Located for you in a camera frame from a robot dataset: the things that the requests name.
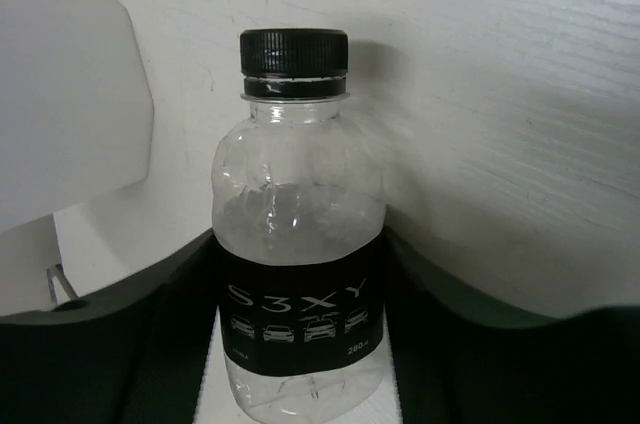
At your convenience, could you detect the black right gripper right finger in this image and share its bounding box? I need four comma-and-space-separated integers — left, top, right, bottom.
385, 231, 639, 423

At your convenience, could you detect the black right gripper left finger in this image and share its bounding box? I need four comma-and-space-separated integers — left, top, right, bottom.
1, 231, 217, 423

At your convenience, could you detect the small black label bottle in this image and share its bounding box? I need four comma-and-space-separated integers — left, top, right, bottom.
211, 28, 386, 423

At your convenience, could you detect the white translucent plastic bin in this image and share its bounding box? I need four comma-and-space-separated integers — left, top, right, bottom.
1, 0, 154, 230

